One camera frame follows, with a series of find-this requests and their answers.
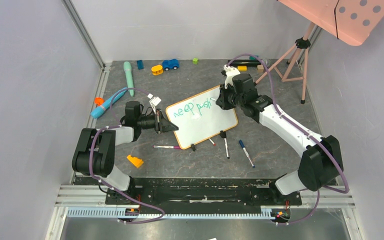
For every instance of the lime green cube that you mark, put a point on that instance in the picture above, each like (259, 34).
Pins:
(195, 61)

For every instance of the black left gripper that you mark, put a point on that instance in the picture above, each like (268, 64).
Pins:
(161, 124)

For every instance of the clear small ball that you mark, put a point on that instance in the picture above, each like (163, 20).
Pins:
(267, 62)

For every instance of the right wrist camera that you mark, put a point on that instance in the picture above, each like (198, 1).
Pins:
(229, 72)

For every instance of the blue capped marker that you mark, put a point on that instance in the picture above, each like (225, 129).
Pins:
(242, 145)

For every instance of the yellow small brick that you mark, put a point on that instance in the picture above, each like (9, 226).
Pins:
(242, 68)

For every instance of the purple capped marker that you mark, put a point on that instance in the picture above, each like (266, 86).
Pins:
(167, 147)

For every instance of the black cylinder tube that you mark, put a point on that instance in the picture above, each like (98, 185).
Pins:
(252, 63)

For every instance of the white board orange frame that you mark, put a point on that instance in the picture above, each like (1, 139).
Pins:
(198, 118)

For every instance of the mint green toy pen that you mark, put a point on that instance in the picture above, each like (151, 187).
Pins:
(127, 67)

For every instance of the yellow oval toy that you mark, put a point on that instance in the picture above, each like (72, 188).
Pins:
(157, 70)

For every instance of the white cable duct strip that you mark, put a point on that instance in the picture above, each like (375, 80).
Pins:
(126, 213)

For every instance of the pink tripod stand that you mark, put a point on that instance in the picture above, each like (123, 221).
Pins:
(301, 46)

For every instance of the blue toy car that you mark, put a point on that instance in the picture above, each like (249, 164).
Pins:
(172, 64)

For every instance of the yellow toy wedge block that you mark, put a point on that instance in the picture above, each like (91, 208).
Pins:
(137, 162)

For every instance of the black capped marker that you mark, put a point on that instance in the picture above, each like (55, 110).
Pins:
(226, 147)

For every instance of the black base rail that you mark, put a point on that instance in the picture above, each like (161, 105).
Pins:
(208, 195)

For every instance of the orange small toy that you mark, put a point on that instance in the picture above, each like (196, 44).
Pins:
(99, 101)

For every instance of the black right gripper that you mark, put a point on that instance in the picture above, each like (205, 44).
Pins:
(221, 100)

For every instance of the teal small block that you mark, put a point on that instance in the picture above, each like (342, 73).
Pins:
(253, 57)

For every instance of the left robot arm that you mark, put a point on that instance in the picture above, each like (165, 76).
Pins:
(94, 154)

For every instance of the pink perforated panel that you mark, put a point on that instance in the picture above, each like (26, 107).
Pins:
(350, 21)

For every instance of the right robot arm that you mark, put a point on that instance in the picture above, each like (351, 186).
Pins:
(321, 159)

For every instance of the tan wooden cube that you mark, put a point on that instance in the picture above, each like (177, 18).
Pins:
(260, 69)

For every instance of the dark blue small brick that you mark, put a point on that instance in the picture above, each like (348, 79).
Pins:
(140, 64)

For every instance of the light blue toy pen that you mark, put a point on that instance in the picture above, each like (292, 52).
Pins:
(98, 111)

